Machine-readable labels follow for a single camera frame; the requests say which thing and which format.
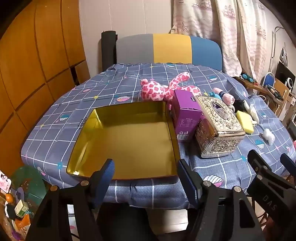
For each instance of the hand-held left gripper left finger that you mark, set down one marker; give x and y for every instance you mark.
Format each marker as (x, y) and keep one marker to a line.
(108, 172)

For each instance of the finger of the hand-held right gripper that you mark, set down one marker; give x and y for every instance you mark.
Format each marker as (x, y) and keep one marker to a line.
(289, 162)
(261, 164)

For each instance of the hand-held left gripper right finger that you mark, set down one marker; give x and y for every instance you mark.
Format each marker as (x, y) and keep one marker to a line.
(185, 179)

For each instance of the white fluffy scrunchie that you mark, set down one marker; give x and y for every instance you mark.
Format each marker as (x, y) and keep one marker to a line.
(268, 136)

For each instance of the gold metal tin box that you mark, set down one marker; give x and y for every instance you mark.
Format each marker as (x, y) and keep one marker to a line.
(129, 143)

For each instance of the yellow sponge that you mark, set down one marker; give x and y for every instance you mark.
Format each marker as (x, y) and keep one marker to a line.
(245, 120)

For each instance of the white plush toy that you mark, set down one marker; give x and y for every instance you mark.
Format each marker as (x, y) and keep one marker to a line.
(253, 113)

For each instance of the black beaded wig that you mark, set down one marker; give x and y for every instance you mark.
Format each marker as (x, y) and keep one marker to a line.
(239, 105)

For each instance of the teal round objects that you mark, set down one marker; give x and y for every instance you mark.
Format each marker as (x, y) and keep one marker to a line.
(247, 77)

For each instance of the ornate silver tissue box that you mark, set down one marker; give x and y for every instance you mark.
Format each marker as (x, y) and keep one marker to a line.
(219, 141)

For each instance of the purple cardboard box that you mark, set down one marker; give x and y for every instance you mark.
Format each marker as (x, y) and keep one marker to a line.
(185, 115)

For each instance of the green black tool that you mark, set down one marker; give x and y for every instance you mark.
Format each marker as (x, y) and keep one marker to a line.
(275, 91)

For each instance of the wooden side table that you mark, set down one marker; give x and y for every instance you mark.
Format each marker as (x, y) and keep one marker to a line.
(254, 87)

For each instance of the green round stool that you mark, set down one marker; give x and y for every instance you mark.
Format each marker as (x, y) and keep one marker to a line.
(30, 183)

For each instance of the white round device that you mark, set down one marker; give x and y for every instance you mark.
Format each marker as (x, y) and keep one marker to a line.
(290, 82)

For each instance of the blue-grey grid tablecloth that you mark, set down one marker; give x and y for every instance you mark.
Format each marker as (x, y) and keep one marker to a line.
(69, 97)

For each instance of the blue folding chair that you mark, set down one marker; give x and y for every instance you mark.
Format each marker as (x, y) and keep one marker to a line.
(268, 80)

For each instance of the black monitor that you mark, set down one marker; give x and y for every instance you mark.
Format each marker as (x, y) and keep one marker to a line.
(282, 71)

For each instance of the pink spotted plush toy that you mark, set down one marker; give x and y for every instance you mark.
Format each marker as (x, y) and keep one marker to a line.
(153, 91)

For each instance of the small green white box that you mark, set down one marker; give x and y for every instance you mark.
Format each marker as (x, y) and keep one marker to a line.
(21, 208)

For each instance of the orange fruit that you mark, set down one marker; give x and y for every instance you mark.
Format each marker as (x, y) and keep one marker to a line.
(9, 197)

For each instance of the pink white card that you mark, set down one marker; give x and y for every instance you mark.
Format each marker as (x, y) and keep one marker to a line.
(4, 182)

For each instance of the metal pole rack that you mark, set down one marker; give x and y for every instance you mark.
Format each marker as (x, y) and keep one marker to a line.
(272, 46)

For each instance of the black rolled mat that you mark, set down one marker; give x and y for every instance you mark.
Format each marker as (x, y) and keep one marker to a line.
(108, 51)

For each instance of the grey yellow blue chair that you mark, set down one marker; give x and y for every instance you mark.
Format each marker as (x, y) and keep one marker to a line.
(171, 48)

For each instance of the wooden wardrobe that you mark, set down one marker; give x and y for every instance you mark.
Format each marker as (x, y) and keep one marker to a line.
(34, 58)

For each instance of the ship print curtain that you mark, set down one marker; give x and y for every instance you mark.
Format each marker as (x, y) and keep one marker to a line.
(208, 20)

